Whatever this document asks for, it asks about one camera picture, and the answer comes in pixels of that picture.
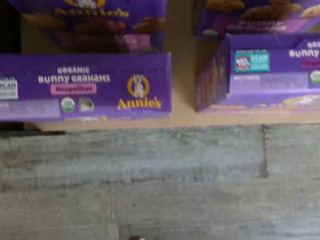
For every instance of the black perforated shelf post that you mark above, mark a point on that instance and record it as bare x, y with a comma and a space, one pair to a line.
10, 30

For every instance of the purple Annie's bunny grahams box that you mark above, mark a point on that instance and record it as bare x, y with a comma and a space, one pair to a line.
262, 82
250, 15

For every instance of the light wooden shelf board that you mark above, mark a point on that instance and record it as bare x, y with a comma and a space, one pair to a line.
182, 75

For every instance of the purple Annie's Neapolitan grahams box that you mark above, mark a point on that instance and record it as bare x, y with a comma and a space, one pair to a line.
100, 25
87, 85

